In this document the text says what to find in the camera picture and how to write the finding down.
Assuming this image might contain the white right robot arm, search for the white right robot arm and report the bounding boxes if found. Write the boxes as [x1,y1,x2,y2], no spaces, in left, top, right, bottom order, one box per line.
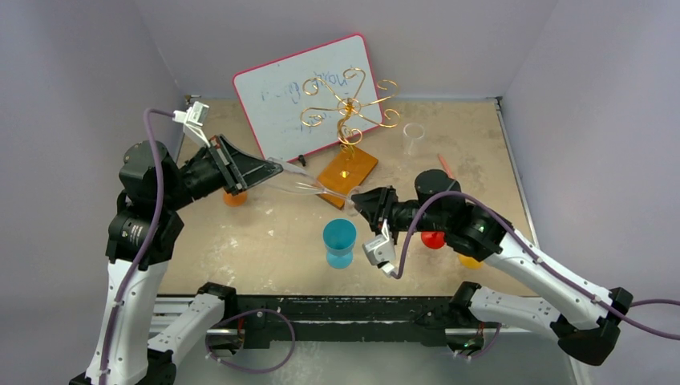
[348,169,633,366]

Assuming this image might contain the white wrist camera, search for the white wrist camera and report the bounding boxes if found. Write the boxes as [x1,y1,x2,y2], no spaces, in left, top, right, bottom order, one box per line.
[172,101,210,147]
[362,219,396,277]

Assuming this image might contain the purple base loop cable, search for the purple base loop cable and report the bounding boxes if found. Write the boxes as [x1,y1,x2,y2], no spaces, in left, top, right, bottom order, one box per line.
[204,308,297,375]

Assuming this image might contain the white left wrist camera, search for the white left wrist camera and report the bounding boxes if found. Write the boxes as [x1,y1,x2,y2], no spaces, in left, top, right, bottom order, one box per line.
[172,101,210,147]

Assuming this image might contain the blue plastic wine glass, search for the blue plastic wine glass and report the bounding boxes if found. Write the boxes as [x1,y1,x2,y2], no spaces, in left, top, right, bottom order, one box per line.
[322,218,357,270]

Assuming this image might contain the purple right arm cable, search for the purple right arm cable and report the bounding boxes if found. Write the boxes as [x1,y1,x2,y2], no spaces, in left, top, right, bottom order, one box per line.
[391,190,680,341]

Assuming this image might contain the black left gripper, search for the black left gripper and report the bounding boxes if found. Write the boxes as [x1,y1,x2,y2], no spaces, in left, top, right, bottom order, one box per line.
[162,132,283,210]

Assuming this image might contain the pink framed whiteboard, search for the pink framed whiteboard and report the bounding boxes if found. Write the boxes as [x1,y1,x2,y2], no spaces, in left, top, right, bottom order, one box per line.
[233,34,383,160]

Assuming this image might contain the gold wire wine glass rack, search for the gold wire wine glass rack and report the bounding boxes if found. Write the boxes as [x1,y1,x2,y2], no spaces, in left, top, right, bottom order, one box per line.
[299,67,401,209]

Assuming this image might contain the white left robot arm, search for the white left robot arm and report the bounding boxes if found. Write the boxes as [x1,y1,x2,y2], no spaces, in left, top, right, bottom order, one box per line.
[74,136,283,384]

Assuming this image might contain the clear wine glass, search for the clear wine glass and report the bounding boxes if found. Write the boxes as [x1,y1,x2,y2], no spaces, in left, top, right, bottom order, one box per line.
[265,157,359,217]

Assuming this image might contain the orange plastic wine glass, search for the orange plastic wine glass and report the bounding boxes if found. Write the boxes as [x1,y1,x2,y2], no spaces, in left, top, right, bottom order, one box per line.
[222,192,248,207]

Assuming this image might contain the red plastic wine glass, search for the red plastic wine glass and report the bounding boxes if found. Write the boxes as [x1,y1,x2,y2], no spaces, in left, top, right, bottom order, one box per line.
[420,231,446,249]

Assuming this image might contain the pink pencil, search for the pink pencil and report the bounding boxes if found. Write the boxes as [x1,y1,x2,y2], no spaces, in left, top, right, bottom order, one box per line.
[437,154,455,179]

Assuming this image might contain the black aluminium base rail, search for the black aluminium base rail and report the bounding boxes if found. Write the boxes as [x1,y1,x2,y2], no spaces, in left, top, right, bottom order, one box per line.
[154,294,553,352]

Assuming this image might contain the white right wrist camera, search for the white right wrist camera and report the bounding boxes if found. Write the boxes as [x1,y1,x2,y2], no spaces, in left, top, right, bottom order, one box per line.
[362,219,396,277]

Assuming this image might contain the yellow plastic wine glass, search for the yellow plastic wine glass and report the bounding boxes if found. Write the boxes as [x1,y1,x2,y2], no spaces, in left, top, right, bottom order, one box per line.
[458,254,483,270]

